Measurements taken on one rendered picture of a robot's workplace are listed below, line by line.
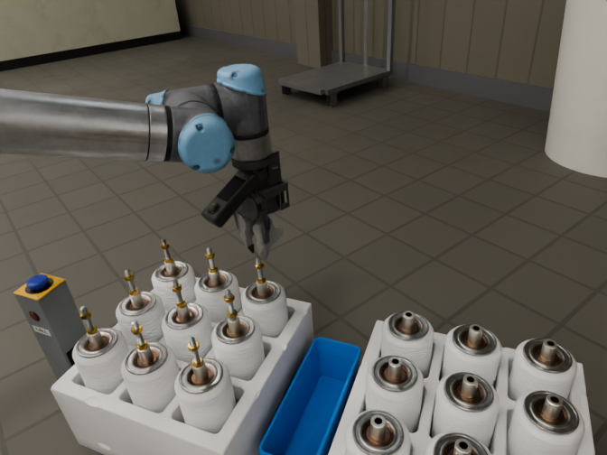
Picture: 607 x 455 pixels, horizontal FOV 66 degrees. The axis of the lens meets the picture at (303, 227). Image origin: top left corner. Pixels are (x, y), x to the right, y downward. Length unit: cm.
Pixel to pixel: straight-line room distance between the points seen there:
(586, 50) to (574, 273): 89
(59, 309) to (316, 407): 58
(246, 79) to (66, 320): 65
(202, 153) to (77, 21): 500
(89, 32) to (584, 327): 515
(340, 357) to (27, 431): 71
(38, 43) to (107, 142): 491
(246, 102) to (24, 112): 32
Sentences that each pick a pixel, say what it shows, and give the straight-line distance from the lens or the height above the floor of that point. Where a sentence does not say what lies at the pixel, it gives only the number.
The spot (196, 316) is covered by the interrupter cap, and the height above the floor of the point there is 25.
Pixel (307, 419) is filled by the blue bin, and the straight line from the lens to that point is 108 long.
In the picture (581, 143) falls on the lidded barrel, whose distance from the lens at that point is 219.
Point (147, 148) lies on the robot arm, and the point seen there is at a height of 67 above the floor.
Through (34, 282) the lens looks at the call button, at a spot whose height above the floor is 33.
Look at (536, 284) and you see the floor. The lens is 150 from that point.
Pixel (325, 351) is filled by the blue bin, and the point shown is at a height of 8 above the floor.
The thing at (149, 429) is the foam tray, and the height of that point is 17.
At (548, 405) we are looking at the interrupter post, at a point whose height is 27.
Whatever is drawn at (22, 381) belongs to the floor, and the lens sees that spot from 139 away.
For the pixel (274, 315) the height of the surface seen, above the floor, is 22.
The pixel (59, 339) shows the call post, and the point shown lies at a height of 20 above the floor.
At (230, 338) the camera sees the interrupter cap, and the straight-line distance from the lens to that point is 91.
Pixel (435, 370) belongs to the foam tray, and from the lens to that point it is 94.
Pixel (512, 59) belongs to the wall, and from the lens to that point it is 302.
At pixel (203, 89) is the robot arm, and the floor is 69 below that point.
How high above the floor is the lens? 88
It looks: 32 degrees down
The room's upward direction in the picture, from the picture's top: 4 degrees counter-clockwise
